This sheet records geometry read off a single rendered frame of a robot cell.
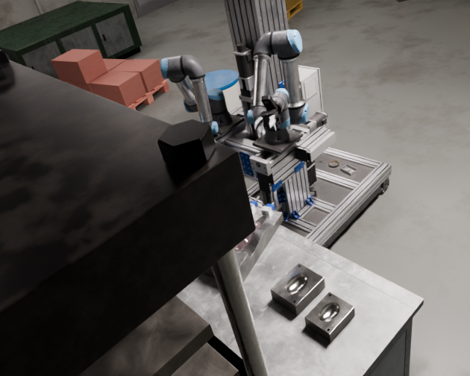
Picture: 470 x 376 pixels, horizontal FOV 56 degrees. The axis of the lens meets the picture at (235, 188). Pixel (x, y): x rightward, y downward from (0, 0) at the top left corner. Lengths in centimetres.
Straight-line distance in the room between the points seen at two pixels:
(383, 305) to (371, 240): 145
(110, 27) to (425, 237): 636
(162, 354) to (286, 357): 88
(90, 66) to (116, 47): 198
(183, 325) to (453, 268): 243
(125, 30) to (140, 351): 756
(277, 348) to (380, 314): 45
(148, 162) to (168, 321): 48
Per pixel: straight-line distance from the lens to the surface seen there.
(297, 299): 199
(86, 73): 638
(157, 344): 114
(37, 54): 773
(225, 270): 98
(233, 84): 468
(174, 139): 79
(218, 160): 79
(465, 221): 366
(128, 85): 607
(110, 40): 827
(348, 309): 196
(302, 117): 254
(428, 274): 325
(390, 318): 201
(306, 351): 193
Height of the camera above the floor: 242
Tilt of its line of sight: 36 degrees down
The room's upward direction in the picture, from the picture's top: 14 degrees counter-clockwise
